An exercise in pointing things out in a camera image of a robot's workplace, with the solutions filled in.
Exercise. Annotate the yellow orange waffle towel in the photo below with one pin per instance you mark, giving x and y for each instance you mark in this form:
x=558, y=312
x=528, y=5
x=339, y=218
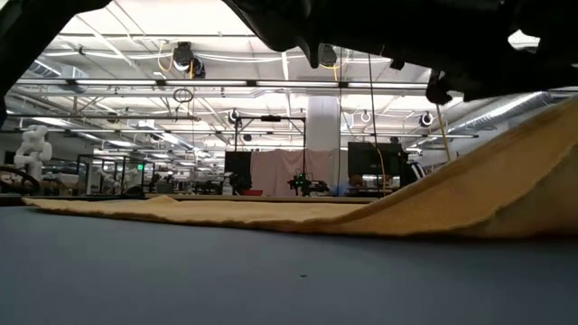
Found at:
x=406, y=212

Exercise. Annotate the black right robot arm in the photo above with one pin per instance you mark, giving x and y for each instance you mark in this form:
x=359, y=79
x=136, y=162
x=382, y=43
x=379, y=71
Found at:
x=406, y=27

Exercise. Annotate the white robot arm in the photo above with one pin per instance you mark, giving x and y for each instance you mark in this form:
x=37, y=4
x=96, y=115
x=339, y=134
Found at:
x=34, y=149

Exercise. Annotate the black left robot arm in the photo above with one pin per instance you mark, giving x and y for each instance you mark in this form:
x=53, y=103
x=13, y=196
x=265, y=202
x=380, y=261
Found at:
x=27, y=36

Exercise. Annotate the pink beige hanging curtain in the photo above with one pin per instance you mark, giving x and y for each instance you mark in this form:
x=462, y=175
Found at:
x=275, y=171

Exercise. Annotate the small robot green lights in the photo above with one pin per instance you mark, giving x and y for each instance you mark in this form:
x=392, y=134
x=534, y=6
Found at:
x=307, y=186

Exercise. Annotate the low red bin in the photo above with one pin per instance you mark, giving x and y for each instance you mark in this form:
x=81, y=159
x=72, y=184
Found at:
x=252, y=192

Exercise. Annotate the black upright panel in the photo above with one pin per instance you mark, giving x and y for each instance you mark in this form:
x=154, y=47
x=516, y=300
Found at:
x=238, y=164

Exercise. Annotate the white round pillar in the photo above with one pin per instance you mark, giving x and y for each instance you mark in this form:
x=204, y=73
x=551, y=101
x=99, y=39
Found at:
x=323, y=122

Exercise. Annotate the wooden top workbench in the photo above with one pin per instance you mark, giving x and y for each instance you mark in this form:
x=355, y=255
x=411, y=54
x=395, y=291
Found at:
x=226, y=197

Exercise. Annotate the black computer monitor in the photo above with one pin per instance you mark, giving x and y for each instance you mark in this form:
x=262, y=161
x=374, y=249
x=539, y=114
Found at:
x=375, y=158

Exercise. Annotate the white ringed ceiling reel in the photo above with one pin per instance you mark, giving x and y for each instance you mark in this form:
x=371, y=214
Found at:
x=361, y=116
x=420, y=120

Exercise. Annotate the long ceiling light bar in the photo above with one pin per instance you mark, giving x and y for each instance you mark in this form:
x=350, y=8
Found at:
x=203, y=83

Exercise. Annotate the black overhead camera gantry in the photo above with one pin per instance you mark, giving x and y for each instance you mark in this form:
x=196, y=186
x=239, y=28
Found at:
x=270, y=118

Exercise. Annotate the black frame enclosure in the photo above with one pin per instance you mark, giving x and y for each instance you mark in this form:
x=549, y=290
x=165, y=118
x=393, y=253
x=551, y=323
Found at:
x=78, y=173

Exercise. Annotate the silver ventilation duct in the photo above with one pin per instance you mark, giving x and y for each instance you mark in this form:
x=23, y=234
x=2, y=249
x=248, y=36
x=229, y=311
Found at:
x=496, y=113
x=27, y=67

